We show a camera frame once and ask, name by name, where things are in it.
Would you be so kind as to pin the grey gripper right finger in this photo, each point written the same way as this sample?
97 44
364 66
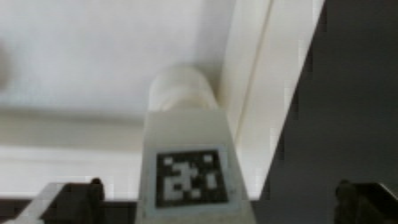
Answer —
366 203

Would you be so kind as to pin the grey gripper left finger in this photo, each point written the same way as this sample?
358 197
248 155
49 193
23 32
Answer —
65 204

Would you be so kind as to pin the white square tabletop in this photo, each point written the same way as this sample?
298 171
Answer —
85 48

